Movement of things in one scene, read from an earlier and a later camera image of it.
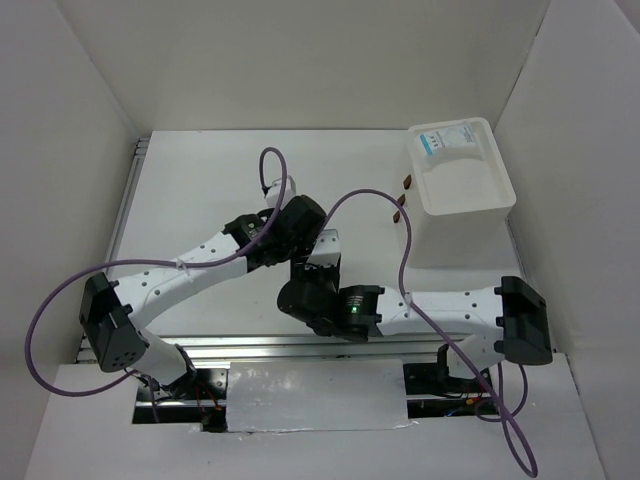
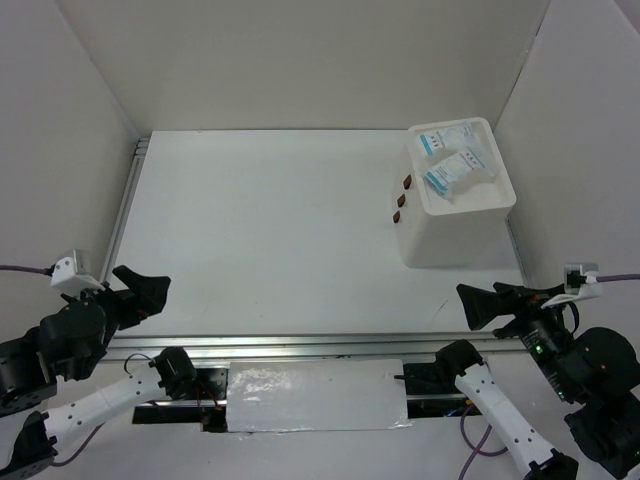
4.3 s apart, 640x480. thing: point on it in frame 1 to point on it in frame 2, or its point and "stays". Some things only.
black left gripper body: (299, 247) to (122, 308)
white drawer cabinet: (458, 195) stays
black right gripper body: (324, 276) to (540, 328)
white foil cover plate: (313, 395) stays
